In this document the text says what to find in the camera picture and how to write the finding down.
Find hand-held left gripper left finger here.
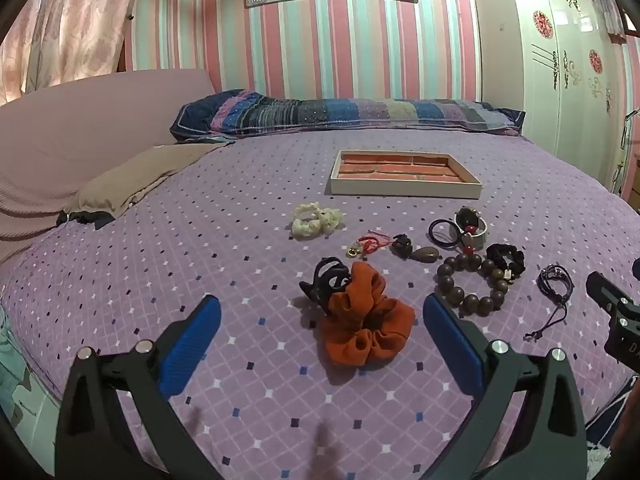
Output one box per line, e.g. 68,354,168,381
54,295,223,480

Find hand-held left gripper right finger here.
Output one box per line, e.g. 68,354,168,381
422,294,588,480

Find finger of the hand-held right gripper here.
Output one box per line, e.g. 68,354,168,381
586,271,636,313

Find wooden bead bracelet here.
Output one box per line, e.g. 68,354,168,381
436,253,511,317

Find orange scrunchie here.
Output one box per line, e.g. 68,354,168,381
318,261,417,372

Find black hair tie red bead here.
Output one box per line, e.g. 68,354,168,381
428,217,477,259

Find white band watch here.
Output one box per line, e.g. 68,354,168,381
454,206,489,253

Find black claw clip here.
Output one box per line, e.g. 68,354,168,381
299,256,354,317

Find cream scrunchie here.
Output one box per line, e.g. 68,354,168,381
291,201,346,242

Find brick pattern tray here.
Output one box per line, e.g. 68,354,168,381
327,149,485,198

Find brown stone pendant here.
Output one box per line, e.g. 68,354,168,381
391,233,439,266

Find black scrunchie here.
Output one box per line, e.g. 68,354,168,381
482,243,527,281

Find purple patterned bedsheet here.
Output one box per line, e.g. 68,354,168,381
0,130,640,480

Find tan folded blanket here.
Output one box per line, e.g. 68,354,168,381
65,142,236,221

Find white decorated wardrobe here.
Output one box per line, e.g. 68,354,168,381
505,0,637,192

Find pink padded headboard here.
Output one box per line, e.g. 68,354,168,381
0,69,217,267

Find patchwork pillow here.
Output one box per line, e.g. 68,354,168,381
170,89,526,142

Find pink floral curtain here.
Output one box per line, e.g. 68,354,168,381
0,0,142,105

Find red string charm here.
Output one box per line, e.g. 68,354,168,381
347,231,394,262

